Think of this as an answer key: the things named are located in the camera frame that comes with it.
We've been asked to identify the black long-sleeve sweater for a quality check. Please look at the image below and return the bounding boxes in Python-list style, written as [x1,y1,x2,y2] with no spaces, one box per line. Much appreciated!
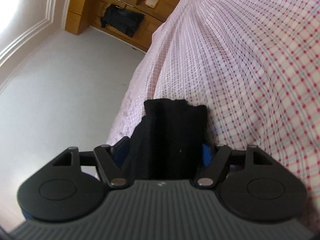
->
[122,99,208,180]

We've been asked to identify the black hanging jacket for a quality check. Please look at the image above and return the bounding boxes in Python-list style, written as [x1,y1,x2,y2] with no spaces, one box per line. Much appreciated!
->
[100,4,145,38]

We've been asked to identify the wooden wardrobe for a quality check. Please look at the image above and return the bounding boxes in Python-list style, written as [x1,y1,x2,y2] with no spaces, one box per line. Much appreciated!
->
[65,0,180,51]

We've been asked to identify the white orange container on shelf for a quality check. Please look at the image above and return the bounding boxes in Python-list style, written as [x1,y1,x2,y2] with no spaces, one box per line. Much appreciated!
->
[145,0,159,9]

